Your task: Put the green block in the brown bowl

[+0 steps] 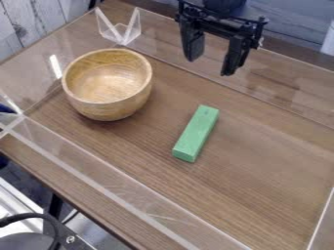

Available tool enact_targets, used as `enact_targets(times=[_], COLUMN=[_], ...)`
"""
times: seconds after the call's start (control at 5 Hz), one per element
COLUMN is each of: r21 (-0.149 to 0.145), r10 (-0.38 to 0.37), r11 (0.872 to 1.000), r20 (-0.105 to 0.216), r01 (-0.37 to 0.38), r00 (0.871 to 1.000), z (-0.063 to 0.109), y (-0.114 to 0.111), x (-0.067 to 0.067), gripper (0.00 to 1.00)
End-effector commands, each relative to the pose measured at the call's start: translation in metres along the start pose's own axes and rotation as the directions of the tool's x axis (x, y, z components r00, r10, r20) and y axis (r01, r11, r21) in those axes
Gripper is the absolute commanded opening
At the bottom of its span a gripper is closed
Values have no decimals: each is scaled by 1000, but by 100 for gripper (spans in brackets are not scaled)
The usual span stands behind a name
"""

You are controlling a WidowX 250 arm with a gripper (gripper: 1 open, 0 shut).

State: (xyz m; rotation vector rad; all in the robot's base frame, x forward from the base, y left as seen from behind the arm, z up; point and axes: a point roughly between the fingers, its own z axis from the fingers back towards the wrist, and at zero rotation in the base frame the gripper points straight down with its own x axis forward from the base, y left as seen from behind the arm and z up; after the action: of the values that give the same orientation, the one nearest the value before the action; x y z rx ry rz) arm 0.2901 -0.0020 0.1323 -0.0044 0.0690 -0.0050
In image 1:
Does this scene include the clear acrylic tray walls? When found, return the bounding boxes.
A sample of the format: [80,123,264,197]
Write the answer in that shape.
[0,1,334,250]

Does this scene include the metal bracket with screw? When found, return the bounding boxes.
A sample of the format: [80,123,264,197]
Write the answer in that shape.
[56,226,96,250]

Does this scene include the black table leg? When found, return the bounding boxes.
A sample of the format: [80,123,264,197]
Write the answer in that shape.
[48,194,64,219]

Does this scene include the black cable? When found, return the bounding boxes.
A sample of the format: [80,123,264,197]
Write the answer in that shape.
[0,212,62,250]

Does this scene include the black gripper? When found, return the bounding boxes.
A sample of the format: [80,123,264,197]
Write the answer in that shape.
[175,0,268,76]

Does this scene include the light brown wooden bowl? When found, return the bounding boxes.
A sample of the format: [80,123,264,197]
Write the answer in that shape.
[61,48,152,121]

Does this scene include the green rectangular block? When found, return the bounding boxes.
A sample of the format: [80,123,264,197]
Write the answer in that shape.
[172,105,219,163]

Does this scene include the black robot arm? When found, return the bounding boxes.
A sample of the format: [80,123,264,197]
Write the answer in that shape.
[175,0,268,76]

